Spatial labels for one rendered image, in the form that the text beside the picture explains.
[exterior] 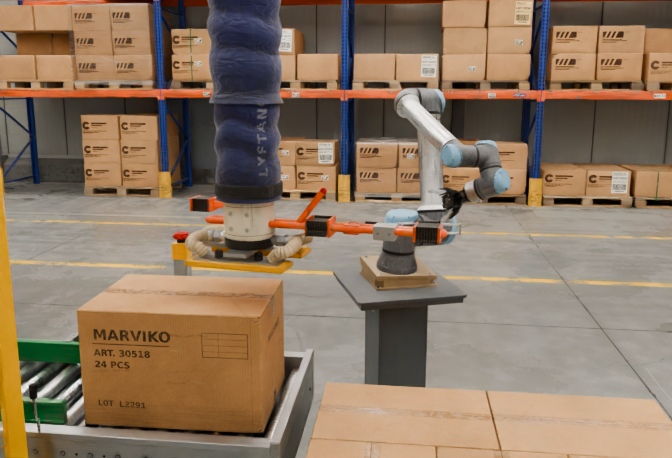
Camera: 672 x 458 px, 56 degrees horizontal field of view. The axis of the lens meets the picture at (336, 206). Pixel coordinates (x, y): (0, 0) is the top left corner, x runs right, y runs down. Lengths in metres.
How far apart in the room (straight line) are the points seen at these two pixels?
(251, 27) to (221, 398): 1.17
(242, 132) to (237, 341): 0.66
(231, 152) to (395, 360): 1.42
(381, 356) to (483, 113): 7.89
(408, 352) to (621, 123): 8.38
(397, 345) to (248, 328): 1.12
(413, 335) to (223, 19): 1.69
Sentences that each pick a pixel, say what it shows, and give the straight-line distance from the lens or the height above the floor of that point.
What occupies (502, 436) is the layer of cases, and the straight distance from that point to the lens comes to 2.26.
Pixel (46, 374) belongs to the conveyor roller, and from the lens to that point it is 2.83.
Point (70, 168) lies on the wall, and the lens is 11.97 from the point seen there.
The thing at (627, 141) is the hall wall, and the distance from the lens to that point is 11.06.
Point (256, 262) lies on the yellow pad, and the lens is 2.06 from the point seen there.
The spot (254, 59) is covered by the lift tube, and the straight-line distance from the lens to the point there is 2.01.
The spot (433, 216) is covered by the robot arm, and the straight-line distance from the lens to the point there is 2.97.
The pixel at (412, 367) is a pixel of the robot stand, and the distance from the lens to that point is 3.09.
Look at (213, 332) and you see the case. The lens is 2.09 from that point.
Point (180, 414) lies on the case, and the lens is 2.24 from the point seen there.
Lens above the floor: 1.65
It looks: 11 degrees down
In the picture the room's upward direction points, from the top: straight up
